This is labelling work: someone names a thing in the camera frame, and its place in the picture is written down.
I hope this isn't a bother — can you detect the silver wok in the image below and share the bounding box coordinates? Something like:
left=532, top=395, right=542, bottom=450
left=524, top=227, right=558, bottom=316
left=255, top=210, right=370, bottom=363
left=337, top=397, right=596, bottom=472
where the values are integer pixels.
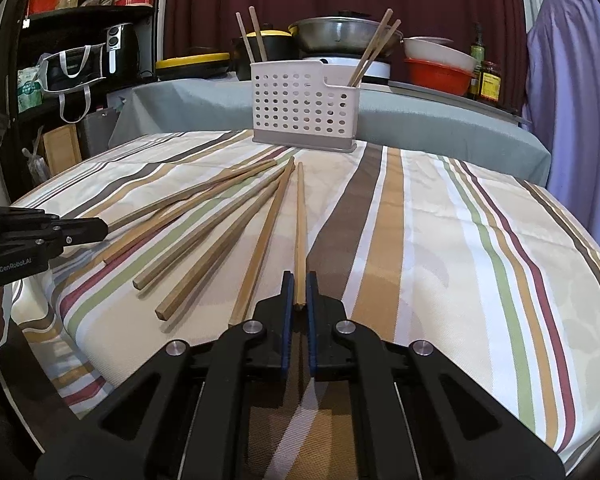
left=287, top=17, right=406, bottom=58

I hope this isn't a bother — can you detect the yellow lidded electric pan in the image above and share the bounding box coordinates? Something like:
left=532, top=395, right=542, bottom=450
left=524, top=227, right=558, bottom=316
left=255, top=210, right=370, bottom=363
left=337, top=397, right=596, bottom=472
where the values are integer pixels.
left=155, top=47, right=231, bottom=81

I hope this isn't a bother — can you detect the purple cloth cover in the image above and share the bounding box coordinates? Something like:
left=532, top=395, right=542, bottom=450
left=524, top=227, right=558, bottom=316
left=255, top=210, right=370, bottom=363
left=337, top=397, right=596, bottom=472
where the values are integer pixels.
left=522, top=0, right=600, bottom=256

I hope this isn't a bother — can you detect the pile of wooden chopsticks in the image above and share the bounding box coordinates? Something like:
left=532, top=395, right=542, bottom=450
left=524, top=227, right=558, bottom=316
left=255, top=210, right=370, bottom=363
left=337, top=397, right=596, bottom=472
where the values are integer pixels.
left=102, top=156, right=297, bottom=327

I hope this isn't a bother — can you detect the black shelf unit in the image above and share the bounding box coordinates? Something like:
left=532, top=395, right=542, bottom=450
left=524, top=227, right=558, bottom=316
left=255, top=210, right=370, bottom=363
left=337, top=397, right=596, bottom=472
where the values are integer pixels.
left=0, top=0, right=166, bottom=196

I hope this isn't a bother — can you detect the black pot with yellow lid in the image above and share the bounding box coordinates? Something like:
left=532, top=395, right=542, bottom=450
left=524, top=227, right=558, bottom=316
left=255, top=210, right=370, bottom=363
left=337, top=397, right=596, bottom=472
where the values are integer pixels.
left=230, top=23, right=301, bottom=81

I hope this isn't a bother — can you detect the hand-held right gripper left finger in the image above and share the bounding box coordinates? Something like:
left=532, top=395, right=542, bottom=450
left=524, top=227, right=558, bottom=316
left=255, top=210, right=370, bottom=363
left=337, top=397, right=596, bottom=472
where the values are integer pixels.
left=32, top=270, right=296, bottom=480

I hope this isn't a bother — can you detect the white bowl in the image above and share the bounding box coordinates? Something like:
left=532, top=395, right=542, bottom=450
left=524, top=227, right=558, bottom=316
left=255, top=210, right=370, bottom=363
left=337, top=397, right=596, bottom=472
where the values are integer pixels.
left=402, top=36, right=478, bottom=72

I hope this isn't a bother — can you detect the grey storage bin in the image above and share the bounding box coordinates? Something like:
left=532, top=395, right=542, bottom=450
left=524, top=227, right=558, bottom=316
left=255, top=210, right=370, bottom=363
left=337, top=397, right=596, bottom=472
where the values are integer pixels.
left=77, top=110, right=123, bottom=158

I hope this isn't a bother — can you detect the striped tablecloth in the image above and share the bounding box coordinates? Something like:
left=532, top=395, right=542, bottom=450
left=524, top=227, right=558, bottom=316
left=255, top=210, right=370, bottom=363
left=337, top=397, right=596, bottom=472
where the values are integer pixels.
left=0, top=127, right=600, bottom=480

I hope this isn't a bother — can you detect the wooden chopstick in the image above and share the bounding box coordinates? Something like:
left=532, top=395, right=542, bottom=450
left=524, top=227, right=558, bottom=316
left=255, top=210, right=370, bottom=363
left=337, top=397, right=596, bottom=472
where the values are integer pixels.
left=352, top=19, right=402, bottom=88
left=248, top=6, right=269, bottom=63
left=292, top=161, right=307, bottom=308
left=235, top=11, right=256, bottom=64
left=347, top=8, right=395, bottom=88
left=107, top=159, right=278, bottom=231

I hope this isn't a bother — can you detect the sauce jar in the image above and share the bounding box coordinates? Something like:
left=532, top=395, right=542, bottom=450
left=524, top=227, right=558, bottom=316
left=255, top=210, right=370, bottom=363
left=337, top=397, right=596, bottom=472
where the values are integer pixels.
left=477, top=60, right=502, bottom=103

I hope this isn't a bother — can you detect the black white tote bag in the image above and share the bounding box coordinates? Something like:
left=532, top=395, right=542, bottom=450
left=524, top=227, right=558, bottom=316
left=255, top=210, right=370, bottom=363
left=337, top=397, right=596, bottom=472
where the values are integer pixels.
left=36, top=45, right=107, bottom=123

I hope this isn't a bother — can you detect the pink perforated utensil holder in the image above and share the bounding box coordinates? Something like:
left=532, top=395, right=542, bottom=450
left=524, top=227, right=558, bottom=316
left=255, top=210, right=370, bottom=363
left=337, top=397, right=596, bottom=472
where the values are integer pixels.
left=250, top=58, right=361, bottom=153

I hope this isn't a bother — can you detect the white induction cooker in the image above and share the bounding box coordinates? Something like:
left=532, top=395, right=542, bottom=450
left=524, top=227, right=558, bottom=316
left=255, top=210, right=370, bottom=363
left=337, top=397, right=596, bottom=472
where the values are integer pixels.
left=300, top=52, right=393, bottom=86

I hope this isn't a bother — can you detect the green white packet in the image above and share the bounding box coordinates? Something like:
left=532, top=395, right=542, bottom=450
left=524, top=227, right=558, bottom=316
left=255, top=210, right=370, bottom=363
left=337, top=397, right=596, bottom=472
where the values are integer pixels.
left=17, top=67, right=45, bottom=113

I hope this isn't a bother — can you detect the dark oil bottle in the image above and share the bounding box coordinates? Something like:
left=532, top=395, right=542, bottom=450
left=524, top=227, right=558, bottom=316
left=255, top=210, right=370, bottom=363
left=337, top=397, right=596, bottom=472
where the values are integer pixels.
left=469, top=22, right=486, bottom=98

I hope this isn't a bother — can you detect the black silver air fryer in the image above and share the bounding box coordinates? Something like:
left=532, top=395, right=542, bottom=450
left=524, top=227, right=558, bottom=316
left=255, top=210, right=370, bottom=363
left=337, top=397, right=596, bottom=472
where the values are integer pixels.
left=102, top=22, right=141, bottom=77

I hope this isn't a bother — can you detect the red colander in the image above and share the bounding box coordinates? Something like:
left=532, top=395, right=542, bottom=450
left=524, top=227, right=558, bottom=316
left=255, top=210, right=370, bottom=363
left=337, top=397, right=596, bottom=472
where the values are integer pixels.
left=404, top=57, right=476, bottom=98

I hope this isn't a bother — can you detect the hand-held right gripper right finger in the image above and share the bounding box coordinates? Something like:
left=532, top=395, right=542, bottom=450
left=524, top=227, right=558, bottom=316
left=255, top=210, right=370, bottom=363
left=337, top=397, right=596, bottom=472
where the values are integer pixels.
left=305, top=271, right=566, bottom=480

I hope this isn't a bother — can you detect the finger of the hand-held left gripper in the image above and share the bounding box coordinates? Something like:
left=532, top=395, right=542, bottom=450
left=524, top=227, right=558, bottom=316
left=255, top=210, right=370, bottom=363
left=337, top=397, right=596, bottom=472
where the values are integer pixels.
left=0, top=230, right=110, bottom=261
left=0, top=206, right=108, bottom=233

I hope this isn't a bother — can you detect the wooden board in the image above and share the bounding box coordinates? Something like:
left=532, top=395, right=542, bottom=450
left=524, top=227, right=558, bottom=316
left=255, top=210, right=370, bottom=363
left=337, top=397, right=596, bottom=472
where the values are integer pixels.
left=42, top=125, right=83, bottom=176

